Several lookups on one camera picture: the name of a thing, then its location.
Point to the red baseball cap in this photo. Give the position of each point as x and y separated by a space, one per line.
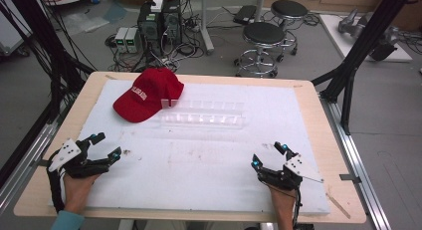
149 94

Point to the flat black case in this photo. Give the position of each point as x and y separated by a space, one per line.
245 14

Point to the black computer tower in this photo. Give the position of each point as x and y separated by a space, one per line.
149 27
172 22

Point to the white platform board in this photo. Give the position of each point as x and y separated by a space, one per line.
335 34

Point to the white foam board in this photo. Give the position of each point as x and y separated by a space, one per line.
199 163

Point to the small black round stool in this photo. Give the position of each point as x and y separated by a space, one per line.
289 9

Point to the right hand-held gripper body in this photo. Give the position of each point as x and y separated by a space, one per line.
285 177

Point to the person's left hand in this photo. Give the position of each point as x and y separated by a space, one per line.
79 190

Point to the grey metal bracket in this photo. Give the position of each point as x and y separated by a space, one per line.
350 178

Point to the thin wooden stick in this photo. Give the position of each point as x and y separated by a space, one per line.
338 205

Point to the grey metal table leg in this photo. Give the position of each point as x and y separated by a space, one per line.
206 27

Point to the clear acrylic rack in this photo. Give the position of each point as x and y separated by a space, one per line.
204 118

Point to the large black round stool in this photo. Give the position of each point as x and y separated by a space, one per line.
263 34

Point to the person's right hand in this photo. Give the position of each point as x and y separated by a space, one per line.
281 196

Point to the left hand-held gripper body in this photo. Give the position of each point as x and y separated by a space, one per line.
74 165

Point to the aluminium rail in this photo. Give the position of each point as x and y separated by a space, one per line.
358 163
23 167

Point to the black metal frame post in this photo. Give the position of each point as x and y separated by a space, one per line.
365 41

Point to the grey power supply unit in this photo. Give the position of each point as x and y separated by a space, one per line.
120 39
133 40

